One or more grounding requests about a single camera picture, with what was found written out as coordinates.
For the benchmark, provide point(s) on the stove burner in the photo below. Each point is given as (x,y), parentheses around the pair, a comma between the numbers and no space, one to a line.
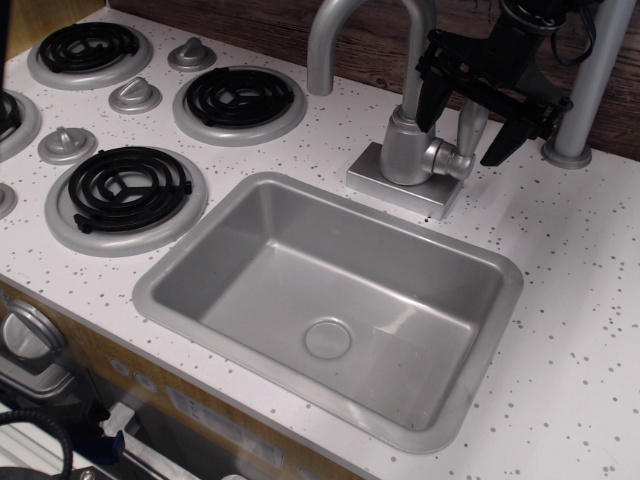
(90,55)
(239,106)
(125,201)
(20,123)

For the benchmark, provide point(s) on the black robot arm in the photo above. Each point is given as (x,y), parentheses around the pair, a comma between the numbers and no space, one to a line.
(542,17)

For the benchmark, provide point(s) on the silver toy faucet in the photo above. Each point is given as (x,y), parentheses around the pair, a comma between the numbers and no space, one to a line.
(400,170)

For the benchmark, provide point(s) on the front right stove burner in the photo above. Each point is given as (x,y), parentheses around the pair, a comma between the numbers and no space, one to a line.
(125,201)

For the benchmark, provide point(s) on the silver stove knob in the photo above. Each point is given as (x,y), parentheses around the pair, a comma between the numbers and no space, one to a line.
(135,97)
(191,56)
(67,145)

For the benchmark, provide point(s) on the silver stove knob front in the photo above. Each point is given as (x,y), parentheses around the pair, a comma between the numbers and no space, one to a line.
(67,145)

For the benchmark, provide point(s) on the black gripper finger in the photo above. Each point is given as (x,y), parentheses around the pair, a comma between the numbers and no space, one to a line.
(434,96)
(509,139)

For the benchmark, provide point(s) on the silver oven dial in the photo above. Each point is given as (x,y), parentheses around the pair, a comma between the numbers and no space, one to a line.
(29,339)

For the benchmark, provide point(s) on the back right stove burner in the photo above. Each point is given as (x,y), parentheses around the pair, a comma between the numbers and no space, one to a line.
(239,106)

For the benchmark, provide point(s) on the back left stove burner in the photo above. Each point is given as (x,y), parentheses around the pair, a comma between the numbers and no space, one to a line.
(90,55)

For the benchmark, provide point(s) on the silver faucet lever handle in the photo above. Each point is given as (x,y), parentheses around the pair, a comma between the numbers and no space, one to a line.
(457,160)

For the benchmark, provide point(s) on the grey support pole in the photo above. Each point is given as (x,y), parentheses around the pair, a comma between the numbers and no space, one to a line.
(568,148)

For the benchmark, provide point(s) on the silver stove knob back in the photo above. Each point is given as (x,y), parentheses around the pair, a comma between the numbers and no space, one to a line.
(191,56)

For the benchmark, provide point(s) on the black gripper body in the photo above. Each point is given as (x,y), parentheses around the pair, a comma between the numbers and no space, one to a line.
(499,72)

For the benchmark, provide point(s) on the silver stove knob middle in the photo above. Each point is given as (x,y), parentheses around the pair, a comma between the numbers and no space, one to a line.
(135,97)

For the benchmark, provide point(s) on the grey toy sink basin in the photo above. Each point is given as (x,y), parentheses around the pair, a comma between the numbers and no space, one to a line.
(386,325)

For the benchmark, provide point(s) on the front left stove burner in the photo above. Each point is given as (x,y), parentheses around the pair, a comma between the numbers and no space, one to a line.
(20,123)

